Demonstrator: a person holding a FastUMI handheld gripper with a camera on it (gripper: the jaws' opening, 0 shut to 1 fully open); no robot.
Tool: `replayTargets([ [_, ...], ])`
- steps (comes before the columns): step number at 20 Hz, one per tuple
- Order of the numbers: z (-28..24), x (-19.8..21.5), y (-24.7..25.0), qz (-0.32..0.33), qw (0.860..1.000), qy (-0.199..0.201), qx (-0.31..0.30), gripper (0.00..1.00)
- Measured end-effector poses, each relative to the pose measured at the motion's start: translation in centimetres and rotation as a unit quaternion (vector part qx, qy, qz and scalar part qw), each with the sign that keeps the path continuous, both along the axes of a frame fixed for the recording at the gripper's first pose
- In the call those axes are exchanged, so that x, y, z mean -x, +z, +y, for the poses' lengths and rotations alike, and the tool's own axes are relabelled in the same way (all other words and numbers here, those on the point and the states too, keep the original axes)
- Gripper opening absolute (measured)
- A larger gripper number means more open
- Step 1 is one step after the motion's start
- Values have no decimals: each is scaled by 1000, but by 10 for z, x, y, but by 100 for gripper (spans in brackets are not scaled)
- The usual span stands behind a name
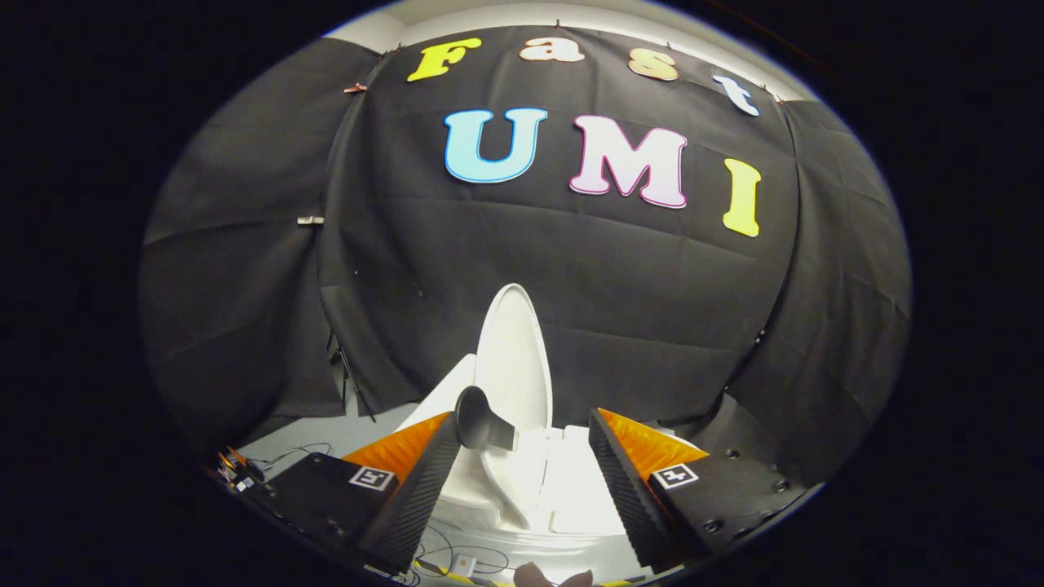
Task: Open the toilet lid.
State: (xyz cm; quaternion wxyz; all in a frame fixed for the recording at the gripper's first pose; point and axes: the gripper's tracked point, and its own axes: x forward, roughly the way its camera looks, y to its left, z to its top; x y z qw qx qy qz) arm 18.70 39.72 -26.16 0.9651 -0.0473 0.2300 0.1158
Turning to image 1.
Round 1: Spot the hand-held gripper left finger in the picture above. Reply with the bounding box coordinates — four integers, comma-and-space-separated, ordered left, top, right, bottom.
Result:
265, 410, 463, 574

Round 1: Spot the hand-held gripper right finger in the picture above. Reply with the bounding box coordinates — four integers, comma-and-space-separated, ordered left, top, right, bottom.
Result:
587, 407, 810, 573

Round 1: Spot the grey lid lift handle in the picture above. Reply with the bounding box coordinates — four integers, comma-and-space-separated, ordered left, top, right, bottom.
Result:
454, 386, 521, 452

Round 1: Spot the white toilet lid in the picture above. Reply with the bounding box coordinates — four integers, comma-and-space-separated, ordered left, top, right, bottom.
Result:
475, 283, 555, 437

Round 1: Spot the white toilet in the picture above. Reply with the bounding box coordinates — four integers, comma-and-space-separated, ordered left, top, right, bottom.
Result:
391, 355, 653, 565

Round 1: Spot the white toilet seat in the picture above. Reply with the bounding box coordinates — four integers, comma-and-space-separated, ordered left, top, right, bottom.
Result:
480, 432, 549, 529

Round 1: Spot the cable connector bundle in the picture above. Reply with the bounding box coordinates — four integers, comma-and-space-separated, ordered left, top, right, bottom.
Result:
216, 447, 267, 492

